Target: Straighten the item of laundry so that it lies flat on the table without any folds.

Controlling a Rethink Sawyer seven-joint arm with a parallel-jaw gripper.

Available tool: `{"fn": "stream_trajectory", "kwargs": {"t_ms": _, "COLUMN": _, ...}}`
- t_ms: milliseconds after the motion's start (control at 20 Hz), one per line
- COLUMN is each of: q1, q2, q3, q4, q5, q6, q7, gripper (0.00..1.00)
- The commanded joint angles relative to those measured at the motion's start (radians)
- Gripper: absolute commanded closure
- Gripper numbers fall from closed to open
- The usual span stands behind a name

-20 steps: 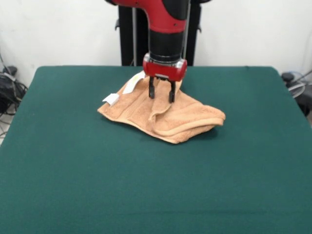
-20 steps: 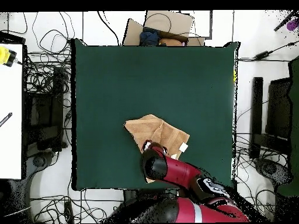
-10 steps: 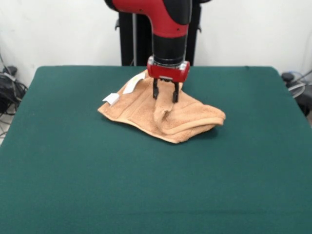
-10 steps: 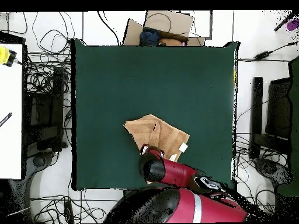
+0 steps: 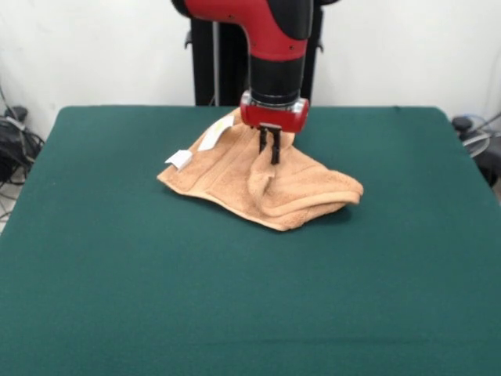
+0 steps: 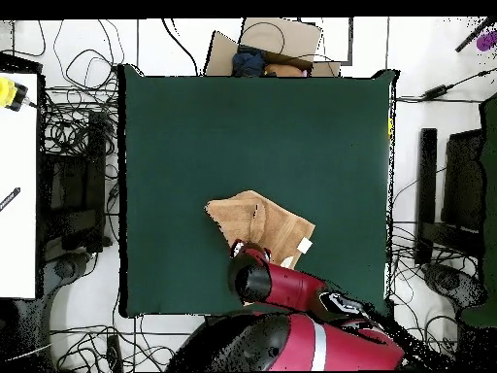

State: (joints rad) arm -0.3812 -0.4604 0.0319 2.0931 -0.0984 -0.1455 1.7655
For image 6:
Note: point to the purple round object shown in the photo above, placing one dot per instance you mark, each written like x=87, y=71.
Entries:
x=485, y=42

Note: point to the dark green table cloth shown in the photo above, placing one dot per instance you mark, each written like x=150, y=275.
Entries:
x=194, y=136

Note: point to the black power adapter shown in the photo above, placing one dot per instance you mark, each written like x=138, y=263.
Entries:
x=435, y=92

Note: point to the tan terry towel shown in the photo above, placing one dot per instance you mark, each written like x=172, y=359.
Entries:
x=240, y=213

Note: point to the dark blue garment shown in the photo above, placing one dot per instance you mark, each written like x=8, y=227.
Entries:
x=248, y=62

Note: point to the black equipment rack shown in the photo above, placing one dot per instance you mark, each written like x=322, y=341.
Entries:
x=77, y=186

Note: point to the black marker pen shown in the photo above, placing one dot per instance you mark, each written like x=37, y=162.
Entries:
x=9, y=199

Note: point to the yellow and black tool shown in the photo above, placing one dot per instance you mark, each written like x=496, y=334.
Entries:
x=6, y=93

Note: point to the white side table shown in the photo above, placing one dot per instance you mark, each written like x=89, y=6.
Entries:
x=17, y=155

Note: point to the brown cardboard box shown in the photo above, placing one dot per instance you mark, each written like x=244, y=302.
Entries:
x=279, y=37

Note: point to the orange garment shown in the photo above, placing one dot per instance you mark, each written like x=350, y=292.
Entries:
x=283, y=70

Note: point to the green cloth covered table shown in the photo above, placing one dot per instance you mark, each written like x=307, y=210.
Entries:
x=490, y=194

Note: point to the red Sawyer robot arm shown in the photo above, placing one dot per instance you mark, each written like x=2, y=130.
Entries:
x=303, y=291

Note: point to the black upright bar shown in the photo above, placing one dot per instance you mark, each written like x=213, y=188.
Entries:
x=426, y=186

